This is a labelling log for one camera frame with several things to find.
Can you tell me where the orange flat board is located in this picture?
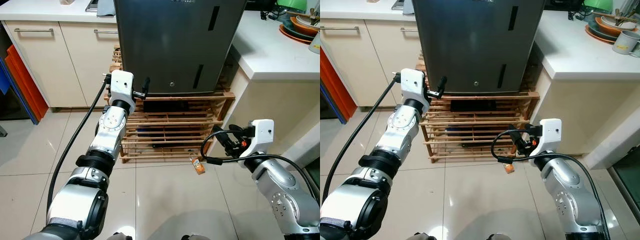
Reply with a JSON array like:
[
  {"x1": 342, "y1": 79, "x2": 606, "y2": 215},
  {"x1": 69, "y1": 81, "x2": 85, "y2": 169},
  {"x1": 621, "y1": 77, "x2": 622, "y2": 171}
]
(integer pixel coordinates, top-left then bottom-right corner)
[
  {"x1": 5, "y1": 44, "x2": 49, "y2": 121},
  {"x1": 320, "y1": 47, "x2": 358, "y2": 121}
]

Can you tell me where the dark grey mini fridge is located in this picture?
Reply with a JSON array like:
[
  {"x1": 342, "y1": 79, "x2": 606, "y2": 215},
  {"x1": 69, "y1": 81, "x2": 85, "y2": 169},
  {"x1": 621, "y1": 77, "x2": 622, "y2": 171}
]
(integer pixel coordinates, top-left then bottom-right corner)
[
  {"x1": 411, "y1": 0, "x2": 546, "y2": 96},
  {"x1": 114, "y1": 0, "x2": 248, "y2": 97}
]

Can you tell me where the orange plate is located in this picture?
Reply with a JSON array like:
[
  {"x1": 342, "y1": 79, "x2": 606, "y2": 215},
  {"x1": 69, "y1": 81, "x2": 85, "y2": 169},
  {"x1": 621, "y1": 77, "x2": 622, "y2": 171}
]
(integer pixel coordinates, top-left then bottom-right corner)
[
  {"x1": 584, "y1": 24, "x2": 621, "y2": 46},
  {"x1": 278, "y1": 22, "x2": 321, "y2": 46}
]

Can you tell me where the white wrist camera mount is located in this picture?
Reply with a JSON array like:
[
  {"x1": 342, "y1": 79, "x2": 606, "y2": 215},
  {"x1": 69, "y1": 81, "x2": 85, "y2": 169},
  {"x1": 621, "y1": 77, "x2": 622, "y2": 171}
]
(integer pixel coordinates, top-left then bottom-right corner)
[
  {"x1": 239, "y1": 119, "x2": 275, "y2": 160},
  {"x1": 401, "y1": 69, "x2": 429, "y2": 112},
  {"x1": 108, "y1": 70, "x2": 135, "y2": 114},
  {"x1": 530, "y1": 118, "x2": 562, "y2": 156}
]

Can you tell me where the wooden slatted rack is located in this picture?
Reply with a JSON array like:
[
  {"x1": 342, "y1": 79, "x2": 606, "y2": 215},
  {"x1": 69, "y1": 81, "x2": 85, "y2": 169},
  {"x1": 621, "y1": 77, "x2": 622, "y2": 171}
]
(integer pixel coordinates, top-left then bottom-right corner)
[
  {"x1": 109, "y1": 45, "x2": 236, "y2": 163},
  {"x1": 415, "y1": 50, "x2": 541, "y2": 163}
]

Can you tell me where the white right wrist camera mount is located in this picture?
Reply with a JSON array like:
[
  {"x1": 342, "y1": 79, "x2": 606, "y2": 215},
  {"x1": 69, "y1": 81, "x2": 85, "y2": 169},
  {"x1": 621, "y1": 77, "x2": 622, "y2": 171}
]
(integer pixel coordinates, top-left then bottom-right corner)
[
  {"x1": 530, "y1": 118, "x2": 562, "y2": 156},
  {"x1": 239, "y1": 119, "x2": 275, "y2": 160}
]

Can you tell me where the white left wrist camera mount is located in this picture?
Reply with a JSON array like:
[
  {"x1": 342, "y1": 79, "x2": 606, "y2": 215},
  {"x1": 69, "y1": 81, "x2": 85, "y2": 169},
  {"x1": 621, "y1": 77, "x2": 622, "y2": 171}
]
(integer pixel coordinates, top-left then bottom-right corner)
[
  {"x1": 401, "y1": 69, "x2": 429, "y2": 112},
  {"x1": 108, "y1": 70, "x2": 135, "y2": 114}
]

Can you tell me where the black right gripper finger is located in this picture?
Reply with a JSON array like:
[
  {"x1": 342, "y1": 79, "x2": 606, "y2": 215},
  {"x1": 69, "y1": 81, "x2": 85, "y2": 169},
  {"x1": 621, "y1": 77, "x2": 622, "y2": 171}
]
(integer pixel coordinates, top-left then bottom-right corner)
[
  {"x1": 508, "y1": 123, "x2": 527, "y2": 150},
  {"x1": 212, "y1": 124, "x2": 234, "y2": 151}
]

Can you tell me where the white bowl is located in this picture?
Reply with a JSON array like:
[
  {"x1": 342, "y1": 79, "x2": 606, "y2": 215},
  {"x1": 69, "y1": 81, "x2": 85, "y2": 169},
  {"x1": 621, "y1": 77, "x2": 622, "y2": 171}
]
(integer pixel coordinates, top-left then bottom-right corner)
[
  {"x1": 600, "y1": 15, "x2": 638, "y2": 32},
  {"x1": 295, "y1": 15, "x2": 321, "y2": 28}
]

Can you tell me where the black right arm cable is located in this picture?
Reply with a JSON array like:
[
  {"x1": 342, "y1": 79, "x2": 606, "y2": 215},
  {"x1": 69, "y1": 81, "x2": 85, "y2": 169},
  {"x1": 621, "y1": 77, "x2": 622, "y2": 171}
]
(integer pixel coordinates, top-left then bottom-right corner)
[
  {"x1": 491, "y1": 129, "x2": 608, "y2": 236},
  {"x1": 200, "y1": 129, "x2": 321, "y2": 206}
]

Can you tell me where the cream kitchen cabinet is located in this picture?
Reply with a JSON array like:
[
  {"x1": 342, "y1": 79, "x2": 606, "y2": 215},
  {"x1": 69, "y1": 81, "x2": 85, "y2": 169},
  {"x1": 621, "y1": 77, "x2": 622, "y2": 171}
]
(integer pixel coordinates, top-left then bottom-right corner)
[
  {"x1": 320, "y1": 20, "x2": 423, "y2": 108},
  {"x1": 2, "y1": 20, "x2": 121, "y2": 108}
]

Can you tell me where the cream counter side panel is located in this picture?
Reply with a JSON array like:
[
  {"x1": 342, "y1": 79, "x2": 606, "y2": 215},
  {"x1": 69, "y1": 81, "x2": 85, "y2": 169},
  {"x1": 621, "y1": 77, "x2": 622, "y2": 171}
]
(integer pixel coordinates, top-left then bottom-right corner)
[
  {"x1": 207, "y1": 50, "x2": 321, "y2": 166},
  {"x1": 530, "y1": 50, "x2": 640, "y2": 157}
]

